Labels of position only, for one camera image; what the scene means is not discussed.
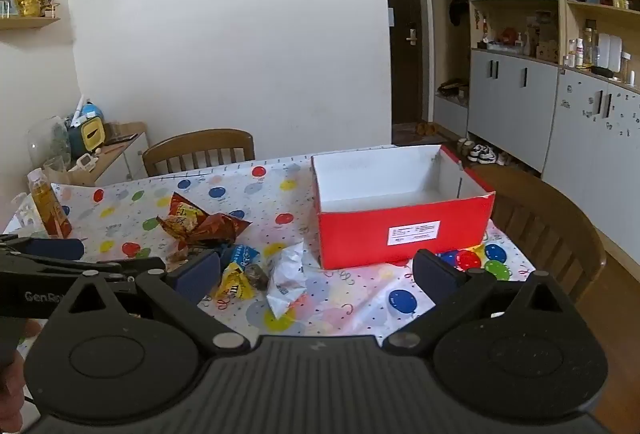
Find brown foil snack bag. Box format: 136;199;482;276
156;211;253;260

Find balloon print tablecloth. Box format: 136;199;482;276
0;144;538;350

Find door mat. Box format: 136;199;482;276
392;123;441;146

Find wooden wall shelf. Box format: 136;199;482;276
0;17;61;31

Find dark wooden door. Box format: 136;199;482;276
382;0;425;125

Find blue snack packet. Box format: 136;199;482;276
220;244;261;272

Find white snack packet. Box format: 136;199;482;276
265;241;308;320

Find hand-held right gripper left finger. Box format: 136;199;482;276
47;250;252;356

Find white side cabinet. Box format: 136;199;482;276
65;121;151;187

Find yellow snack packet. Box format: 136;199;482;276
212;263;257;301

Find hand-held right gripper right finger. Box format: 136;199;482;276
382;249;581;356

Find wooden chair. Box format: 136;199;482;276
470;163;608;305
142;128;256;177

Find red cardboard box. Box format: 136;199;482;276
311;144;497;271

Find brown round cake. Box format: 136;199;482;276
245;264;271;290

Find person's left hand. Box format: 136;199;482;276
0;318;43;415

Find grey wooden wall cabinet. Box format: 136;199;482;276
425;0;640;215

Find glass vase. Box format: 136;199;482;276
27;114;73;170

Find white sneakers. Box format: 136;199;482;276
467;144;497;165

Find orange drink bottle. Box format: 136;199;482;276
26;167;73;239

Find pink white timer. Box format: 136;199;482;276
67;153;98;172

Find blue yellow desk container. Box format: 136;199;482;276
67;103;106;155

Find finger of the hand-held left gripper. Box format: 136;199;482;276
0;235;85;263
15;257;167;286

